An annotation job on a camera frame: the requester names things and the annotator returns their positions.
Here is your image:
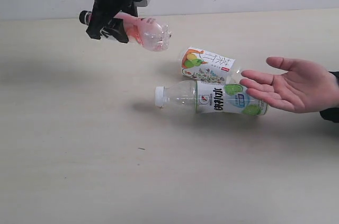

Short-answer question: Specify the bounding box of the person's open hand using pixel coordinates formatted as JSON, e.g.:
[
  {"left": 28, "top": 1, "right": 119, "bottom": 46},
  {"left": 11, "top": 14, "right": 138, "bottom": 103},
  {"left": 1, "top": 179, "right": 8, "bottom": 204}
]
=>
[{"left": 240, "top": 57, "right": 329, "bottom": 113}]

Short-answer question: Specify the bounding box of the black sleeve forearm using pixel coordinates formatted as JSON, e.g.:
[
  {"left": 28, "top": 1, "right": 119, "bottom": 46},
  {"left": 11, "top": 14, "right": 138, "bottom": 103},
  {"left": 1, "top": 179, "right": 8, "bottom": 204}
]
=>
[{"left": 319, "top": 71, "right": 338, "bottom": 123}]

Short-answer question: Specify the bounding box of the pink label bottle black cap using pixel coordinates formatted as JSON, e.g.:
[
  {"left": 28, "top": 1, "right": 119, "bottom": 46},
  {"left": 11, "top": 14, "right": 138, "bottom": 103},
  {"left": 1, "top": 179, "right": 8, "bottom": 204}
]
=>
[{"left": 79, "top": 10, "right": 173, "bottom": 53}]

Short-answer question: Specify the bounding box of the lime label bottle white cap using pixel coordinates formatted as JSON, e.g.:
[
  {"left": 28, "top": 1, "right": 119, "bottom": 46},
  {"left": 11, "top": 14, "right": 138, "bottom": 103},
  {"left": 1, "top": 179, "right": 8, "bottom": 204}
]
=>
[{"left": 155, "top": 80, "right": 268, "bottom": 116}]

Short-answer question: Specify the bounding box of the tea bottle orange green label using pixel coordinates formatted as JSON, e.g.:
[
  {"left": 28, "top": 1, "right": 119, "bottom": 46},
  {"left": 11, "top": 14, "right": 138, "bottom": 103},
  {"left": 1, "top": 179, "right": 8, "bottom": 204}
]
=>
[{"left": 179, "top": 47, "right": 242, "bottom": 84}]

